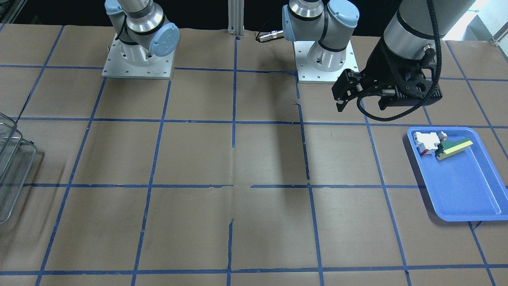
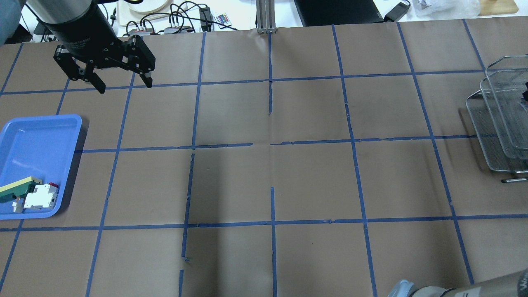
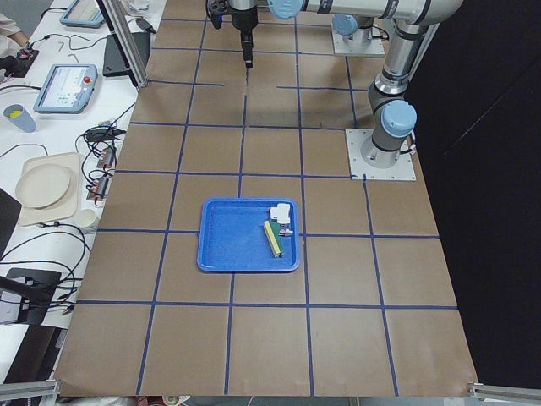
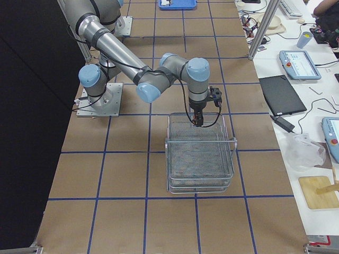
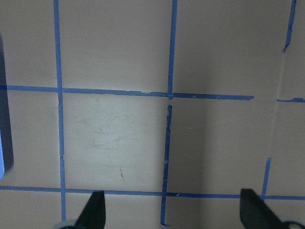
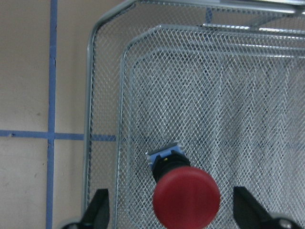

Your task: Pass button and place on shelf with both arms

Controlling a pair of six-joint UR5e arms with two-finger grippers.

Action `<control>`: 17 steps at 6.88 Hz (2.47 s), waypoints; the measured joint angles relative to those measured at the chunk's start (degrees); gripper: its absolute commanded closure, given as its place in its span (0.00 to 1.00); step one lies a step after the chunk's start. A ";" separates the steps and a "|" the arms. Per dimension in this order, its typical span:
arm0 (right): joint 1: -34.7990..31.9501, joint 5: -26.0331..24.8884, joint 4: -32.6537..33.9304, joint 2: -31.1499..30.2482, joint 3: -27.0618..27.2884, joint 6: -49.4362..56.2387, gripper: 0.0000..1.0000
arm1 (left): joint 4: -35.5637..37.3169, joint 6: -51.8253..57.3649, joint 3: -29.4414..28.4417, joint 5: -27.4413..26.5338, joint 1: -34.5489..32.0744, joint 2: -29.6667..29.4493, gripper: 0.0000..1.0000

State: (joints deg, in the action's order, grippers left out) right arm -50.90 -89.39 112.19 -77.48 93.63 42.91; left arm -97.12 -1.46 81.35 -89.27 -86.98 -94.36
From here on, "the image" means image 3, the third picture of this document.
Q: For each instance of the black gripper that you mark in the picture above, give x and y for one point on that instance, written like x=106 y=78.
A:
x=244 y=20

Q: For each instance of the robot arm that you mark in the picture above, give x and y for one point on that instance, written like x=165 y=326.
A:
x=353 y=27
x=394 y=118

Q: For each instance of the black power adapter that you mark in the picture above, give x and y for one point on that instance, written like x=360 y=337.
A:
x=145 y=25

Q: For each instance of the blue teach pendant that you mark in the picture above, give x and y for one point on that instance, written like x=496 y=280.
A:
x=83 y=13
x=67 y=88

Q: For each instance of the white circuit breaker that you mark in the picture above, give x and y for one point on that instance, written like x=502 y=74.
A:
x=281 y=214

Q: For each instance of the green yellow terminal block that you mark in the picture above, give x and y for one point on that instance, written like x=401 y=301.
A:
x=274 y=232

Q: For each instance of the blue plastic tray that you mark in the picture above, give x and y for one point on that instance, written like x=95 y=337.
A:
x=232 y=238

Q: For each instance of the white paper cup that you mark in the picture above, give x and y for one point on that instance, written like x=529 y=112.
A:
x=87 y=220

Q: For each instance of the light blue cup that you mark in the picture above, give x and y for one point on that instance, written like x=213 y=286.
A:
x=20 y=118

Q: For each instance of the beige rectangular tray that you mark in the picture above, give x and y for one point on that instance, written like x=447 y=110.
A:
x=68 y=205

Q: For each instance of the beige plate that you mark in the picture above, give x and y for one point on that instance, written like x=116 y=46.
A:
x=42 y=186

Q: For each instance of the black monitor stand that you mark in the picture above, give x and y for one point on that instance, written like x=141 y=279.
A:
x=26 y=295

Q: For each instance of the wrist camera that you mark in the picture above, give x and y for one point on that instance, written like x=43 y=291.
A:
x=215 y=10

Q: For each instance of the aluminium frame post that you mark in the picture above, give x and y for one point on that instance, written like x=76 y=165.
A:
x=112 y=11

